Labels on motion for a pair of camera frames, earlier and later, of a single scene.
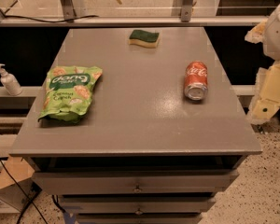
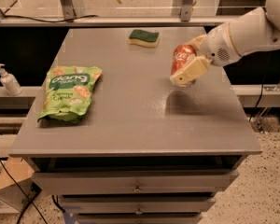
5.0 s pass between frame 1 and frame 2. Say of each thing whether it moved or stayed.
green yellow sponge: stayed
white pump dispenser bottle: stayed
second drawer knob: stayed
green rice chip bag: stayed
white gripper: moved
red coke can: moved
